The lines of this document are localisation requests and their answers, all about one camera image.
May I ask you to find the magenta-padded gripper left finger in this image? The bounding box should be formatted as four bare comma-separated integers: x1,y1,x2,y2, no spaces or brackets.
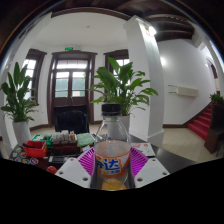
54,147,101,190

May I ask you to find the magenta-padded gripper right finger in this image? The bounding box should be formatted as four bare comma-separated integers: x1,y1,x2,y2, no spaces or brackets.
128,147,170,190

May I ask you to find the clear orange-label drink bottle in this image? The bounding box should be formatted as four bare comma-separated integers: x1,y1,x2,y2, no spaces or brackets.
93,103,132,192

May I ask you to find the black flat device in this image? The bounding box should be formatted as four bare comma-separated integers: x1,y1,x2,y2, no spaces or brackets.
48,154,70,164

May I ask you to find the small red ball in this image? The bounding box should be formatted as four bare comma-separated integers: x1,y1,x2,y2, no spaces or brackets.
45,165,58,175

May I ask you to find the printed magazine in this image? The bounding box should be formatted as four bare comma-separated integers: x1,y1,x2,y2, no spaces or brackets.
130,142,156,158

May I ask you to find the brown tray of small cups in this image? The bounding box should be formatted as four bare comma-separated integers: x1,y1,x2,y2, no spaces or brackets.
51,129,79,155

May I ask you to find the green flat pad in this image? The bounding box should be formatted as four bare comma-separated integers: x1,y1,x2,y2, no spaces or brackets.
76,132,96,148

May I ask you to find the red plastic box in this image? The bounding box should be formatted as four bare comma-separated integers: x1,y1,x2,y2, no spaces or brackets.
22,140,48,159

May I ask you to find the black chair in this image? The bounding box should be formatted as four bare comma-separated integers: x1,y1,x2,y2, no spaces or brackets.
54,109,90,135

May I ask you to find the red carpeted staircase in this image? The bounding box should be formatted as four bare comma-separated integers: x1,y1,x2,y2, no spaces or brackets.
187,104,214,141

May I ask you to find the dark wooden glazed double door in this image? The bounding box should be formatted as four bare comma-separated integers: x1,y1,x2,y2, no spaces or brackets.
47,50,98,126

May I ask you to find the leafy plant in white pot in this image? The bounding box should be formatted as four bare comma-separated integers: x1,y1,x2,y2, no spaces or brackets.
0,61,39,146
88,56,159,134

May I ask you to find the small green potted plant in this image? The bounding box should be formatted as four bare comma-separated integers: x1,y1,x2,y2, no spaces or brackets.
209,93,224,106

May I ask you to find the dark-framed window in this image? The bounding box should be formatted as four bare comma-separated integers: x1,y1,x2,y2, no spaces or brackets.
21,48,47,101
103,49,131,88

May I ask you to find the dark wooden stair post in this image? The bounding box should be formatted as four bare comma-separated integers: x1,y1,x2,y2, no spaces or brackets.
203,103,224,155

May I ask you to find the white wall radiator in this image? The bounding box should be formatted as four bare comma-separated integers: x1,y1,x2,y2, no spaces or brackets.
168,84,200,98

